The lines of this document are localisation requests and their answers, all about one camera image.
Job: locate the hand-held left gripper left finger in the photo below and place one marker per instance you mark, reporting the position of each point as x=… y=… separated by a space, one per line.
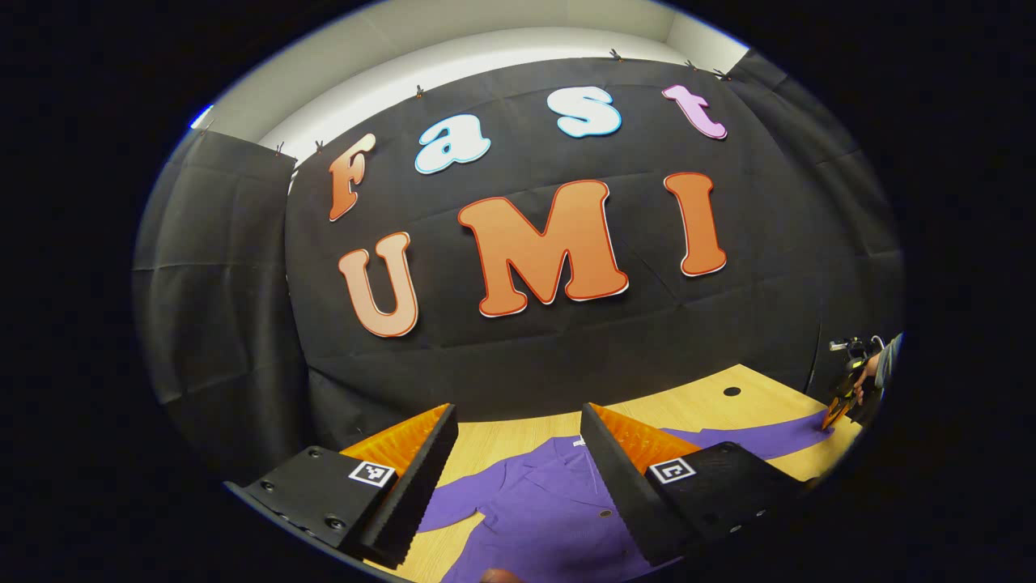
x=413 y=494

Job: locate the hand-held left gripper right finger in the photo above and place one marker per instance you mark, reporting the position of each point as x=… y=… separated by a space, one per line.
x=619 y=486

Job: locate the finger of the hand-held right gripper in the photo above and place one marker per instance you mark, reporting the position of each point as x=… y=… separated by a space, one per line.
x=836 y=411

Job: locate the purple shirt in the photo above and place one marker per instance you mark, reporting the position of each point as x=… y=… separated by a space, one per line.
x=550 y=518

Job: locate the black backdrop cloth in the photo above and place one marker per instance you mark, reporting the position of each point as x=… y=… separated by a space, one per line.
x=566 y=356

